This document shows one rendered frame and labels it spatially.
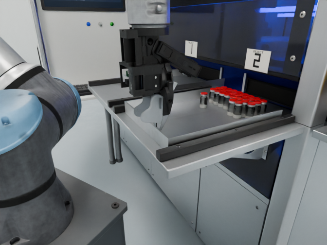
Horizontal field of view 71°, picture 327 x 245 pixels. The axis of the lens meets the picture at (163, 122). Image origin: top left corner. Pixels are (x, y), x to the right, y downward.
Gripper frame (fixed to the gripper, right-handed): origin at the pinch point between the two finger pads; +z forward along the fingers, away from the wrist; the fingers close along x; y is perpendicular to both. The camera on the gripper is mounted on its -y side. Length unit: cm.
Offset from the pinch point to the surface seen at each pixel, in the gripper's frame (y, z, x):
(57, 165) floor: 23, 92, -146
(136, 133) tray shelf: 3.7, 3.7, -5.8
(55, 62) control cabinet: 13, -1, -90
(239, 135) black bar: -15.9, 2.9, 8.1
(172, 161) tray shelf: 2.0, 3.7, 8.8
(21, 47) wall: 44, 30, -544
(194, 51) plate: -36, -9, -38
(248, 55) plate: -35.6, -11.3, -10.3
